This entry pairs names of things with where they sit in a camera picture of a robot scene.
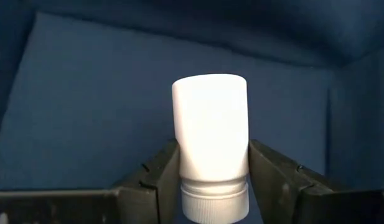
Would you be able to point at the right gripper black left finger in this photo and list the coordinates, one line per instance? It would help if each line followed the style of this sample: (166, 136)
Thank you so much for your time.
(148, 202)

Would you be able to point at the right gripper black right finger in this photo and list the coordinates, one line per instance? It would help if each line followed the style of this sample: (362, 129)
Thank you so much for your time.
(288, 193)

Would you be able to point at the white plastic pill bottle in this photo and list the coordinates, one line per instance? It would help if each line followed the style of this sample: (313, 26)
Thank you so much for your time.
(210, 124)

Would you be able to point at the blue white striped fabric basket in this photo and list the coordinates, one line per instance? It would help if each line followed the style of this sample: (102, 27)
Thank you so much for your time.
(86, 109)

